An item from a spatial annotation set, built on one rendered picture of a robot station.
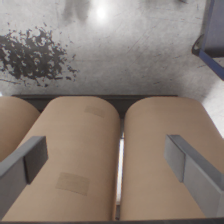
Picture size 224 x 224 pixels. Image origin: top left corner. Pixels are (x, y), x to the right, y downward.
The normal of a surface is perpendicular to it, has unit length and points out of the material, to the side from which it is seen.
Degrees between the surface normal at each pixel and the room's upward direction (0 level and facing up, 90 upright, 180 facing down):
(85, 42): 0
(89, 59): 0
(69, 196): 90
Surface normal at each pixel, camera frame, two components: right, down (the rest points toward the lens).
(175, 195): -0.11, -0.79
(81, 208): 0.54, -0.62
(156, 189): -0.39, -0.75
